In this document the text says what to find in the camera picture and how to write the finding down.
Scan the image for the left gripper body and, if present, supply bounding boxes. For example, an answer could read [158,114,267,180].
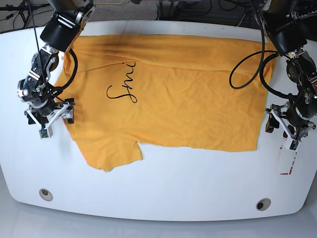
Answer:
[265,102,316,141]

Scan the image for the black tripod stand legs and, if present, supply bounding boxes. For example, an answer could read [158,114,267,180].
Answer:
[0,0,53,31]

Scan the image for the left table grommet hole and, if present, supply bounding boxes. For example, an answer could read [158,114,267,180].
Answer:
[39,189,53,202]

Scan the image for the red tape rectangle marking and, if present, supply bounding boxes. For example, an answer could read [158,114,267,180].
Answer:
[277,147,297,175]

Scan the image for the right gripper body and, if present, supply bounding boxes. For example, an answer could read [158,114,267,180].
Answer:
[24,98,75,130]

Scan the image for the yellow T-shirt with script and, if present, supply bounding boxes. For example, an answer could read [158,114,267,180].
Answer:
[56,35,267,171]

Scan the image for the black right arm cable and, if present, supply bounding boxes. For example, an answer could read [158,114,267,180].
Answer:
[26,0,80,105]

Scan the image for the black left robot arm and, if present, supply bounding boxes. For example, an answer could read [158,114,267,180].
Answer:
[250,0,317,143]

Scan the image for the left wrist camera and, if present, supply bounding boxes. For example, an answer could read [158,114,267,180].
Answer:
[284,138,301,151]

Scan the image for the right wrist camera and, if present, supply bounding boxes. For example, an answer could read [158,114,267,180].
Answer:
[39,127,53,139]

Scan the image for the yellow cable on floor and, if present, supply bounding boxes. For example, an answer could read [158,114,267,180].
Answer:
[95,0,129,7]

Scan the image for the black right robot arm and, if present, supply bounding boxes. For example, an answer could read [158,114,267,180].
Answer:
[17,0,96,138]

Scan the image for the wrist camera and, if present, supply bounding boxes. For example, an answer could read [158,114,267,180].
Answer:
[284,138,301,151]
[39,127,53,139]

